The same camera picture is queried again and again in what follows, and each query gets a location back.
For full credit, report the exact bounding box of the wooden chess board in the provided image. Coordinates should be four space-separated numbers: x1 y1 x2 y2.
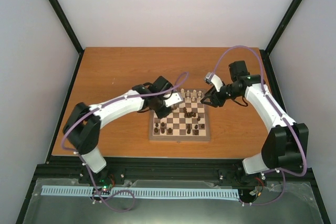
149 89 211 142

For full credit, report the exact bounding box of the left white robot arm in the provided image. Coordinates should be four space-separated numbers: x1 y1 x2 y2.
63 76 173 184

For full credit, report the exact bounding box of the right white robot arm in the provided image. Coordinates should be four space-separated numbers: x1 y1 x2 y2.
201 61 309 177

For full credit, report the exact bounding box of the white chess pieces row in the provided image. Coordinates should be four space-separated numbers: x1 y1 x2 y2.
180 89 204 103

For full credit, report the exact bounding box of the dark chess piece cluster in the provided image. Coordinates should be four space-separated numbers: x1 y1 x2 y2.
149 107 209 138

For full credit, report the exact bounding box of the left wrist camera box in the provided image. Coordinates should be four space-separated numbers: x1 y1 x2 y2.
163 92 183 108

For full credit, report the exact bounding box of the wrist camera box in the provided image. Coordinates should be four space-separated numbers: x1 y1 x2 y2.
204 72 223 92
163 92 183 108

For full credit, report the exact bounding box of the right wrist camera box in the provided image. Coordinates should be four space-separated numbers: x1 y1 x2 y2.
204 72 223 92

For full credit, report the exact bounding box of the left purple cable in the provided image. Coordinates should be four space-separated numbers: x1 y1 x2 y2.
60 71 190 212

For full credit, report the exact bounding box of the purple cable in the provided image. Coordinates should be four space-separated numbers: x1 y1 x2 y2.
212 45 308 206
60 71 190 212

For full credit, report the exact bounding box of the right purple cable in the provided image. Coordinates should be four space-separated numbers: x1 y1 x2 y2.
212 45 308 206

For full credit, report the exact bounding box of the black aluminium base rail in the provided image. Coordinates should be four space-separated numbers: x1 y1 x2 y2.
34 155 316 190

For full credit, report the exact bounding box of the light blue cable duct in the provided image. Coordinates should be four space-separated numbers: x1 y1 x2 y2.
40 185 239 201

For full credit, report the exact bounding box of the right black frame post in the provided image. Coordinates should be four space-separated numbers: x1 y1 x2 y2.
265 0 320 53

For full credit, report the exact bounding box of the black frame post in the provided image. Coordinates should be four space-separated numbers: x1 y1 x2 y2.
265 0 320 53
33 0 85 54

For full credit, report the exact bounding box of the left black frame post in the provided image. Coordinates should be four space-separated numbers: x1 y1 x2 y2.
33 0 85 54

